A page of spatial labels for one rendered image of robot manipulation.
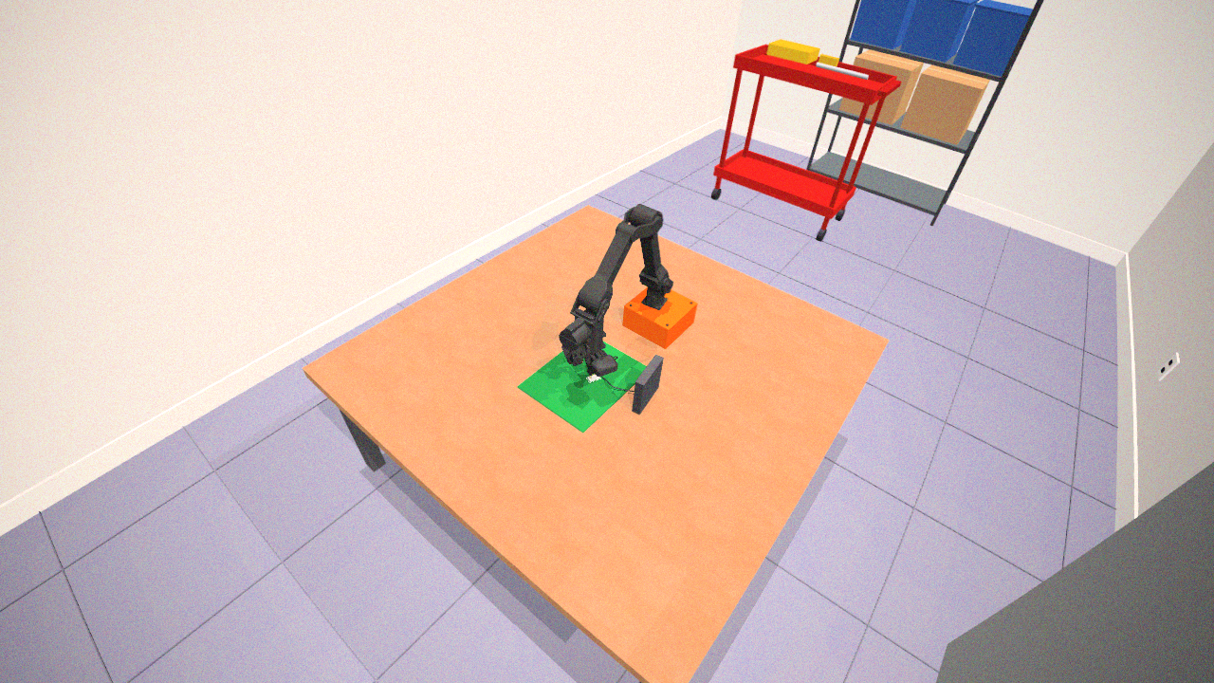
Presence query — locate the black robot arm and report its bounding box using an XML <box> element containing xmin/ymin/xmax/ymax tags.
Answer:
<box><xmin>558</xmin><ymin>204</ymin><xmax>674</xmax><ymax>366</ymax></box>

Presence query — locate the dark grey computer fan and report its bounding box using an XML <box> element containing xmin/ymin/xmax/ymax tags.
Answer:
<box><xmin>632</xmin><ymin>355</ymin><xmax>664</xmax><ymax>415</ymax></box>

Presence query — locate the green circuit board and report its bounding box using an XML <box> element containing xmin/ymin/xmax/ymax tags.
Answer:
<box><xmin>517</xmin><ymin>342</ymin><xmax>647</xmax><ymax>433</ymax></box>

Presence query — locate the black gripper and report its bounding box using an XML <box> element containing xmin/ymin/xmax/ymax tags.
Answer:
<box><xmin>585</xmin><ymin>330</ymin><xmax>618</xmax><ymax>377</ymax></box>

